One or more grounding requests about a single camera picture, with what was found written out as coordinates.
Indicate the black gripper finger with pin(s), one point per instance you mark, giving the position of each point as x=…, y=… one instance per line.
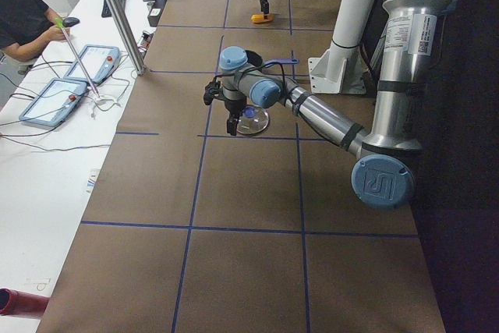
x=232, y=124
x=264, y=7

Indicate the yellow corn toy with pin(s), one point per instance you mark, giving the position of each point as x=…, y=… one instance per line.
x=261, y=18

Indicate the glass lid with blue knob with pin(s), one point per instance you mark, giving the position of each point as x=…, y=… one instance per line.
x=253, y=120

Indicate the dark blue pot with handle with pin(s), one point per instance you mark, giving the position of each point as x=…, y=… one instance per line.
x=256, y=60

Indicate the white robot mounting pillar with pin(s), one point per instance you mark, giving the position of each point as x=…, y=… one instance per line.
x=339, y=70

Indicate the upper blue teach pendant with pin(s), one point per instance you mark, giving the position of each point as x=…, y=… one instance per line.
x=99, y=61

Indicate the blue teach pendant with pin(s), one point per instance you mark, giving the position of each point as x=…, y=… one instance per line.
x=99, y=61
x=54, y=103

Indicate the lower blue teach pendant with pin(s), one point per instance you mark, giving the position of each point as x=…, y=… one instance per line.
x=54, y=103

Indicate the black barcode scanner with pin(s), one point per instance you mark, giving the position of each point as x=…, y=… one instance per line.
x=69, y=22

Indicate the pink metal rod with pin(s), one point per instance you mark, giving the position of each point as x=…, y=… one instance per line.
x=59, y=23

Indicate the person in black shirt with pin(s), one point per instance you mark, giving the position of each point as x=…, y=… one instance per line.
x=27, y=27

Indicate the red cylinder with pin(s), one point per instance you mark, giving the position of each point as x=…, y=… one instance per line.
x=21, y=304

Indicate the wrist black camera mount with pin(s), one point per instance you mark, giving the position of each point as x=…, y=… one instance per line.
x=213, y=91

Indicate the aluminium frame post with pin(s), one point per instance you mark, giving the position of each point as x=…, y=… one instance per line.
x=126, y=34

